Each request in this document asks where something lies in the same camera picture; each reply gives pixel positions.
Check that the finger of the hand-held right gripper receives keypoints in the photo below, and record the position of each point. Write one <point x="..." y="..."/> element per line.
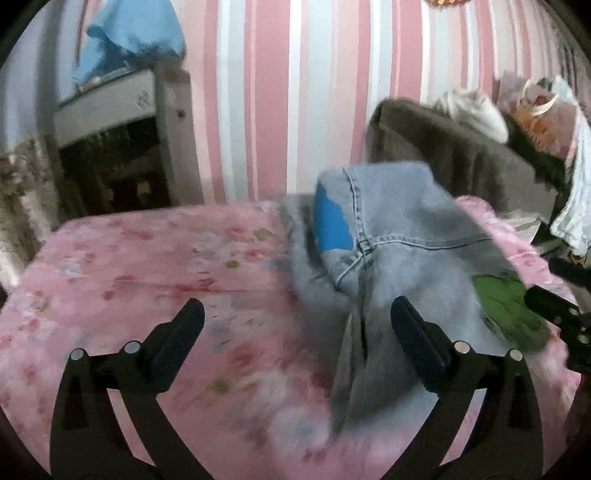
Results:
<point x="572" y="272"/>
<point x="554" y="304"/>

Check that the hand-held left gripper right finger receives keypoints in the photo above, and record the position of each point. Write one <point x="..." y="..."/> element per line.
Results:
<point x="418" y="341"/>

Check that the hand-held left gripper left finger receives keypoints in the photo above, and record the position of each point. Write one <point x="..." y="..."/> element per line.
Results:
<point x="173" y="346"/>

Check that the blue denim jacket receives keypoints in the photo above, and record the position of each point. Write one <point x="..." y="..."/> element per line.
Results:
<point x="406" y="221"/>

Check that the white hanging cloth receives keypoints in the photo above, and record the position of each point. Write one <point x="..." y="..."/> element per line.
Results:
<point x="572" y="207"/>

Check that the pink floral bed sheet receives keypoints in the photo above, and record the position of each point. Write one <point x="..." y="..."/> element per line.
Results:
<point x="138" y="267"/>

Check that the orange patterned cloth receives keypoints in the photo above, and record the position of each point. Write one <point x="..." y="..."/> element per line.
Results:
<point x="535" y="124"/>

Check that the brown blanket covered sofa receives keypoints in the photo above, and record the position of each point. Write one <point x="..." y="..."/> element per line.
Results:
<point x="443" y="147"/>

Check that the white cloth bundle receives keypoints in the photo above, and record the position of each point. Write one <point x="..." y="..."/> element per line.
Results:
<point x="475" y="113"/>

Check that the beige floral fabric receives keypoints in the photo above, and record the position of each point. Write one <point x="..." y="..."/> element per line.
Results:
<point x="23" y="207"/>

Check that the grey water dispenser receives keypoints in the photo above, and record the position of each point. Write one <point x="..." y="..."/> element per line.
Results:
<point x="115" y="138"/>

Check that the light blue cloth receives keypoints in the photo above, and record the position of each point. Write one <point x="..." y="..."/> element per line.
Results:
<point x="129" y="32"/>

